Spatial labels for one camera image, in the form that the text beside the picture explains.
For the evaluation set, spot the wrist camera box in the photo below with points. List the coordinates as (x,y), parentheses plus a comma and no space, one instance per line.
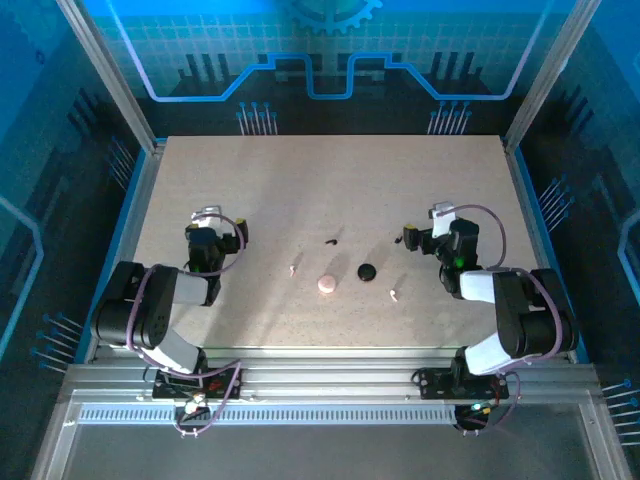
(442,220)
(207,216)

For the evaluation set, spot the black earbud charging case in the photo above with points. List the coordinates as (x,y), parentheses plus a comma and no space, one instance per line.
(367,272)

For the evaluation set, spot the aluminium front rail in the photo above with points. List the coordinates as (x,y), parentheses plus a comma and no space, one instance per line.
(325,372)

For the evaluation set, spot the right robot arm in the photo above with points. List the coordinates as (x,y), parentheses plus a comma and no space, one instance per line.
(477,285)

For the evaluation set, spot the blue table edge strip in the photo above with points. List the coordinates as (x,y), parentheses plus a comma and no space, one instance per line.
(131,200)
(537,200)

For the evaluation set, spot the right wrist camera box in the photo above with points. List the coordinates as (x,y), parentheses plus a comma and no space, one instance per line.
(442,220)

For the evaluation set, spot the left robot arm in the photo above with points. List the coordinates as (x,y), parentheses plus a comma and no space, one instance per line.
(190,290)

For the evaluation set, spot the aluminium side rail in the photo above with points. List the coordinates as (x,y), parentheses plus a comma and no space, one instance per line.
(141,200)
(527,200)

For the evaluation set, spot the pink earbud charging case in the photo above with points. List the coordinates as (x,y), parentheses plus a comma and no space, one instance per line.
(326,284)

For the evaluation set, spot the aluminium corner post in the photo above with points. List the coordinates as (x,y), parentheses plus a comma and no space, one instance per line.
(547,75)
(117,85)

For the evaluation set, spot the grey front panel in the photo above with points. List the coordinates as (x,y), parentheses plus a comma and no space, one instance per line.
(320,455)

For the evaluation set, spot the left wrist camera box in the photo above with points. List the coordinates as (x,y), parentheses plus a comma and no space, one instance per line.
(207,216)

